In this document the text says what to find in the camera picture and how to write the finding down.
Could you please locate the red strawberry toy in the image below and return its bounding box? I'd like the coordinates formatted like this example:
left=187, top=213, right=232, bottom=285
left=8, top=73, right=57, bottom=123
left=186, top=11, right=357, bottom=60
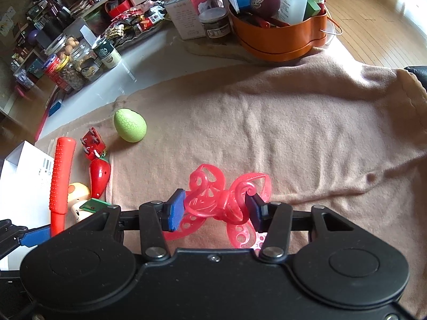
left=89, top=155, right=111, bottom=200

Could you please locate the glass jar of nuts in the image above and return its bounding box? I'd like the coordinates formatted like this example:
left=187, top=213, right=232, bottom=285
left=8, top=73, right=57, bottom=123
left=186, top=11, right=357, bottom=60
left=55, top=55, right=88, bottom=91

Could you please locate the dark red ball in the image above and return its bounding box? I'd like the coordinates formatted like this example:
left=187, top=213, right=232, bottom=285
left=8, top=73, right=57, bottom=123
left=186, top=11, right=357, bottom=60
left=250, top=0, right=281, bottom=19

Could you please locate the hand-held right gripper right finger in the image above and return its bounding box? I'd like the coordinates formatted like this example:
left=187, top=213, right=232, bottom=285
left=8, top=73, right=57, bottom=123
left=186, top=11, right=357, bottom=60
left=243, top=193, right=356, bottom=262

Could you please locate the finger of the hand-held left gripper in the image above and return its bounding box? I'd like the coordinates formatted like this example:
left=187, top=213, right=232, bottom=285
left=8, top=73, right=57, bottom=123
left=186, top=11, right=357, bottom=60
left=18, top=225, right=52, bottom=248

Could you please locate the red ribbed toy tool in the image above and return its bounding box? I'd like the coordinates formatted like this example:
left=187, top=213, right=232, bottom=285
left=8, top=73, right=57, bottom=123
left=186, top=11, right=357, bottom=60
left=49, top=137, right=77, bottom=237

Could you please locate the green and white can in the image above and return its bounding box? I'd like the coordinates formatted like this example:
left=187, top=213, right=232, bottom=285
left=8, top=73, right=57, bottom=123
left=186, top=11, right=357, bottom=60
left=93, top=38, right=122, bottom=70

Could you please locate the labelled glass jar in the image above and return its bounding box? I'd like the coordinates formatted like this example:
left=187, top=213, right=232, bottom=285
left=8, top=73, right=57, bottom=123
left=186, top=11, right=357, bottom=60
left=70, top=42, right=104, bottom=82

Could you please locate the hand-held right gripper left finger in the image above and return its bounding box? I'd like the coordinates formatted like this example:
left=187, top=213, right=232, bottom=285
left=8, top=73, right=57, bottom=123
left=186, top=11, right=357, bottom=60
left=75, top=188, right=187, bottom=262

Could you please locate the green toy piece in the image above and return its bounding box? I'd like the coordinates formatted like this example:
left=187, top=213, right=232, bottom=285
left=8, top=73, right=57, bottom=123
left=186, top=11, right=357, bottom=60
left=80, top=198, right=112, bottom=214

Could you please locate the red box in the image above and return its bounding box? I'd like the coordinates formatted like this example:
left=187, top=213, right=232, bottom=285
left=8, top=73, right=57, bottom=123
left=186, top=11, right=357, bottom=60
left=105, top=0, right=134, bottom=19

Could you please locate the yellow mushroom toy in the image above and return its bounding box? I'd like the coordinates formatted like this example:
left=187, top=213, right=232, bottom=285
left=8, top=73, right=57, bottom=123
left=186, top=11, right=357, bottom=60
left=67, top=182, right=92, bottom=222

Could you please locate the white cardboard box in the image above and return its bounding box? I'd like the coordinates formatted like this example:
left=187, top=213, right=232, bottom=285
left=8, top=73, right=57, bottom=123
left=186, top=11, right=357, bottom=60
left=0, top=140, right=56, bottom=272

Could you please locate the red toy train car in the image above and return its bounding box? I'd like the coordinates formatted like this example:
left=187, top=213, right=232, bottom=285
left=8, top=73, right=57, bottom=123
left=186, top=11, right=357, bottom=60
left=80, top=127, right=106, bottom=161

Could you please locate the beige blanket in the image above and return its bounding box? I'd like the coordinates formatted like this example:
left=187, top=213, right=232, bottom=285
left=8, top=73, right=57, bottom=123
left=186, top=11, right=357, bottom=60
left=33, top=47, right=427, bottom=257

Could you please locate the white and teal carton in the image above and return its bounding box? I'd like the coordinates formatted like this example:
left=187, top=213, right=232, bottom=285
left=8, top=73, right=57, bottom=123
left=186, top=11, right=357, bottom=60
left=164, top=0, right=224, bottom=41

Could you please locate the red can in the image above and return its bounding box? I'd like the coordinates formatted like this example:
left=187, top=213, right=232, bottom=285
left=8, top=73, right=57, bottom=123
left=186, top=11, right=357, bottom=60
left=43, top=54, right=70, bottom=89

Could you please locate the small green box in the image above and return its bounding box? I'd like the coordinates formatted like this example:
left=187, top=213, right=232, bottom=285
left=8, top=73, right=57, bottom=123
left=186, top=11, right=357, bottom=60
left=305, top=0, right=322, bottom=19

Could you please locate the green cracked toy egg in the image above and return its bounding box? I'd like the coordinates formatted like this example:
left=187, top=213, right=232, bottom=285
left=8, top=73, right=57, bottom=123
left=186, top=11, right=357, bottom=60
left=114, top=108, right=147, bottom=143

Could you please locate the orange basket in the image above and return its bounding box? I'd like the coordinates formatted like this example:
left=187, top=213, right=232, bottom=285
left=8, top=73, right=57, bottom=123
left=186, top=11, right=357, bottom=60
left=228, top=5, right=329, bottom=63

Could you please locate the pile of snack packets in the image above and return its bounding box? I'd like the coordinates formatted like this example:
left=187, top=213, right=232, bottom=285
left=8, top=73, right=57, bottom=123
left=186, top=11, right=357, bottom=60
left=103, top=0, right=167, bottom=45

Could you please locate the glass jar of walnuts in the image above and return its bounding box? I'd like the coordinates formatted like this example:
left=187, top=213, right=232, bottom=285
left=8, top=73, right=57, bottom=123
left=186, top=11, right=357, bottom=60
left=44, top=33, right=81, bottom=57

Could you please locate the black chair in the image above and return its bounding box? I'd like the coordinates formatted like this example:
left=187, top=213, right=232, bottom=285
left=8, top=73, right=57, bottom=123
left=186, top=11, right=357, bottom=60
left=404, top=66, right=427, bottom=89

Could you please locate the small glass jar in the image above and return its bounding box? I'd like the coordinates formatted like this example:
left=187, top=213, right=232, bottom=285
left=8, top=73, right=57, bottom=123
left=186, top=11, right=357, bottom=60
left=199, top=7, right=232, bottom=44

